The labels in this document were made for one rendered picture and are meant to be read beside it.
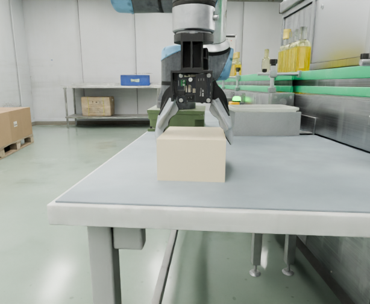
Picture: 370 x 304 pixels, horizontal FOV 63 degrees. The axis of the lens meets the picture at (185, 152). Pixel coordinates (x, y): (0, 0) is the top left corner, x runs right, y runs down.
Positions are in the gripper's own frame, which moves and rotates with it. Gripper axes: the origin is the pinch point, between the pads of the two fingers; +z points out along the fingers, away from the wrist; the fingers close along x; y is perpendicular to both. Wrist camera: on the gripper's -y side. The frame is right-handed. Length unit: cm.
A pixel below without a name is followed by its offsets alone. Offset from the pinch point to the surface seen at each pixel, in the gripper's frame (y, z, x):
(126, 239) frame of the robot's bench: 15.3, 13.0, -9.9
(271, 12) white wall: -683, -167, 126
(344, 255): -57, 56, 57
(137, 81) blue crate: -577, -18, -156
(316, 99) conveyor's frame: -47, -6, 38
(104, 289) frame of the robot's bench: 15.8, 22.2, -13.9
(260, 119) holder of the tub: -42.4, -0.4, 18.9
